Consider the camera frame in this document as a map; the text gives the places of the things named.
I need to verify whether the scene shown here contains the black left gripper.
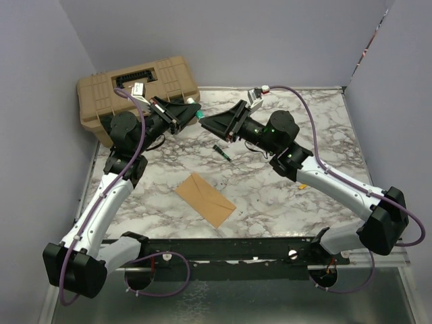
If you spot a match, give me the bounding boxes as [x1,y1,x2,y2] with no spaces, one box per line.
[135,96,201,155]

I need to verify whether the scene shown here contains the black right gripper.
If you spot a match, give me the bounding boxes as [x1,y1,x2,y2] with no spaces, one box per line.
[199,100,278,155]

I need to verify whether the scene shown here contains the white green glue stick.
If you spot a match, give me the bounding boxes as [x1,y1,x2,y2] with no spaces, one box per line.
[186,97,205,120]

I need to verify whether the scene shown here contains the green black glue pen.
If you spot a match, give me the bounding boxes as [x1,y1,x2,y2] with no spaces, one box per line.
[213,144,232,162]

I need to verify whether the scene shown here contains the brown paper envelope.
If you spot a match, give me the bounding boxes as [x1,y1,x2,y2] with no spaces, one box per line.
[175,172,236,229]

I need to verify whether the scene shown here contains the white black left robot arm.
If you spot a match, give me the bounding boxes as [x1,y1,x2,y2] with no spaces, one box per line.
[43,97,201,298]

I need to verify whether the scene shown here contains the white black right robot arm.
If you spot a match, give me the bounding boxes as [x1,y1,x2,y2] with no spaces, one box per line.
[199,101,408,264]

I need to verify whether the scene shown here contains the tan plastic toolbox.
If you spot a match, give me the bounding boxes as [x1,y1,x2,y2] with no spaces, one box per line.
[77,56,200,148]

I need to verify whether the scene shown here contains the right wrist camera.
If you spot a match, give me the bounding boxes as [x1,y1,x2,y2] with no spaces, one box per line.
[247,85,270,113]

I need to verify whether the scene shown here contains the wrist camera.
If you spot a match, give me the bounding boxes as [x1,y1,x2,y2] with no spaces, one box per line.
[247,85,270,113]
[131,82,150,106]

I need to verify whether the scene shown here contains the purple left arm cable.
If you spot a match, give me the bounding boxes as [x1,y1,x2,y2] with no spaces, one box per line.
[59,87,192,306]

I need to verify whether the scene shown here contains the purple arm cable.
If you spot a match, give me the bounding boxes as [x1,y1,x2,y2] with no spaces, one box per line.
[59,87,192,306]
[268,84,425,294]

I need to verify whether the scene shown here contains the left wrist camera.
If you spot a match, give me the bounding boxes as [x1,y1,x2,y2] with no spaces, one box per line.
[131,82,150,106]

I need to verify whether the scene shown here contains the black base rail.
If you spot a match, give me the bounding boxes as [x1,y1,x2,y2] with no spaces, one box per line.
[120,236,350,284]

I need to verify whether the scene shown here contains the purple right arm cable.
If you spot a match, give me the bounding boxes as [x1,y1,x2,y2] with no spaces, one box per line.
[268,84,425,294]

